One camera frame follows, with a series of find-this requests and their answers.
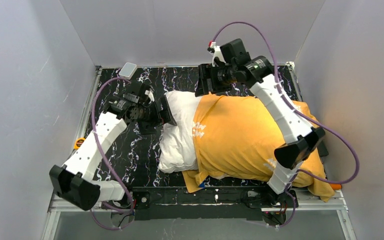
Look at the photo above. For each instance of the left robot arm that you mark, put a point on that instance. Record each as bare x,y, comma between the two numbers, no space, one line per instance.
74,180

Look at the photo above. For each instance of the small white box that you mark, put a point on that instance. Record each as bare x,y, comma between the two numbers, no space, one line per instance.
127,71

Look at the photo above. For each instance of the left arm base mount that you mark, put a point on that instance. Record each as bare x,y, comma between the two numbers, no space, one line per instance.
141,200

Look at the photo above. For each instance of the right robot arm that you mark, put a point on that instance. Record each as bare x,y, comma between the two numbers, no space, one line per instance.
301,138

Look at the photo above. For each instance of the white pillow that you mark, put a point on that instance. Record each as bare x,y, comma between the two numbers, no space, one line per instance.
177,151

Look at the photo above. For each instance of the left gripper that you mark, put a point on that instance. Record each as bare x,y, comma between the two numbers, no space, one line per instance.
162,110

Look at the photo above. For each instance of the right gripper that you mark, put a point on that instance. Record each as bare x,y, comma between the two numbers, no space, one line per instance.
204,79

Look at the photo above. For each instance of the yellow tape measure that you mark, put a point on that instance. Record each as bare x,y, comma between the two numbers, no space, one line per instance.
78,143

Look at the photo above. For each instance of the yellow and blue pillowcase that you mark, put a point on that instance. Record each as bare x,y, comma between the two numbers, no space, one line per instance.
233,136

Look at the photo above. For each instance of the orange handled tool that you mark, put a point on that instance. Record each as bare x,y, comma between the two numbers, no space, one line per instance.
335,186

